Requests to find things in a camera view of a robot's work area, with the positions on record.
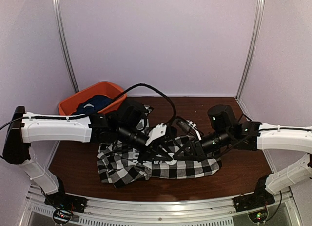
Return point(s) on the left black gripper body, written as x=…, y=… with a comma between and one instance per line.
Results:
x=151, y=150

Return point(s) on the left aluminium corner post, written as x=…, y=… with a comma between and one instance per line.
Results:
x=64, y=46

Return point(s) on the right aluminium corner post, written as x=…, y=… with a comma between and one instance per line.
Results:
x=259, y=12

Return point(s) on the orange plastic basin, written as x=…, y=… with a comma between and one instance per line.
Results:
x=111, y=90

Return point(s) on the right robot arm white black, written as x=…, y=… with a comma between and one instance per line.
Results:
x=229, y=133

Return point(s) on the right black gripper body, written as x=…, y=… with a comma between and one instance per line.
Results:
x=198, y=148

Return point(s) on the black white checkered shirt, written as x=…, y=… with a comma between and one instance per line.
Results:
x=117, y=163

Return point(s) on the aluminium front rail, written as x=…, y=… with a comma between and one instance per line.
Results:
x=106, y=212

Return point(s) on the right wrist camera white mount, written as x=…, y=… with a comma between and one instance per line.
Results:
x=189, y=127

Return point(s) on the dark blue garment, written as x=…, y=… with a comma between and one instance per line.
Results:
x=92, y=105

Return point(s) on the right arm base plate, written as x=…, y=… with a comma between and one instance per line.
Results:
x=252, y=201

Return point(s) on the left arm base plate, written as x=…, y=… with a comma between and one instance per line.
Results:
x=66, y=202

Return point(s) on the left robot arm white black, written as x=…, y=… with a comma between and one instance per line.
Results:
x=26, y=127

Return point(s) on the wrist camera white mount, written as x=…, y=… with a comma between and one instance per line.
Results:
x=157, y=132
x=189, y=127

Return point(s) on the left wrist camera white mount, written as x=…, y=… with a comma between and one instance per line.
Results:
x=157, y=132

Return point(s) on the aluminium corner post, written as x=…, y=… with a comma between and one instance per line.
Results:
x=64, y=46
x=259, y=12

